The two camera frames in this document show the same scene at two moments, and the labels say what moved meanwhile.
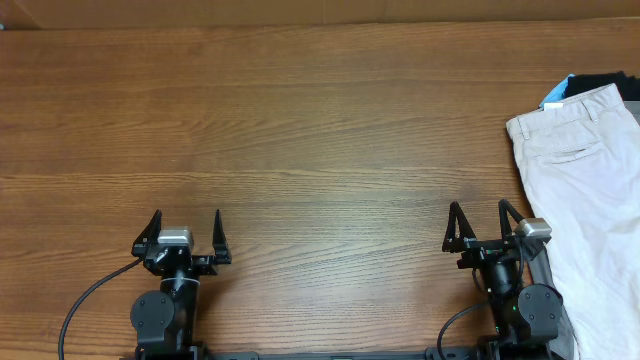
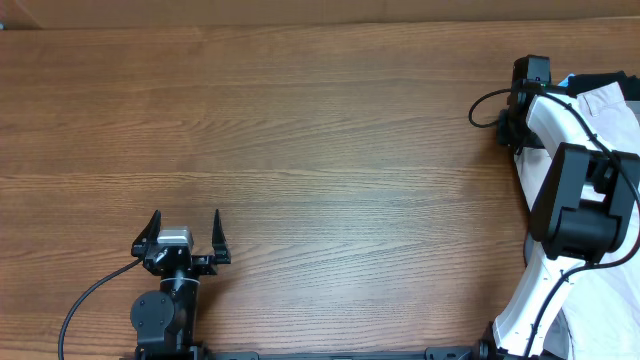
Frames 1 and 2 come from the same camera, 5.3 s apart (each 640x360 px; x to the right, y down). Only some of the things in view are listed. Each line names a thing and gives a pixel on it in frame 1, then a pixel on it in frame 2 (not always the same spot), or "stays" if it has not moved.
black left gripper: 208,264 stays
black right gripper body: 482,252 to 513,128
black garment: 628,86 stays
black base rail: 208,354 stays
